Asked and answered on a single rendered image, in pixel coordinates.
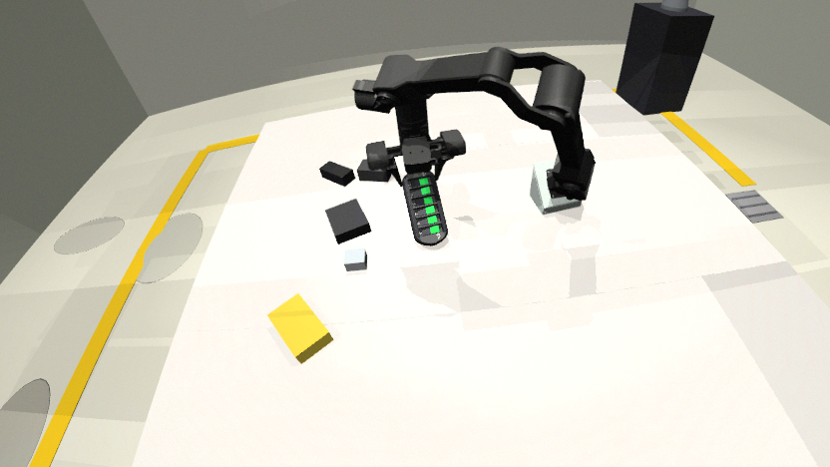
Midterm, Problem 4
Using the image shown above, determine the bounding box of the yellow rectangular block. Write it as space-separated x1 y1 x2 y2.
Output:
267 294 333 363

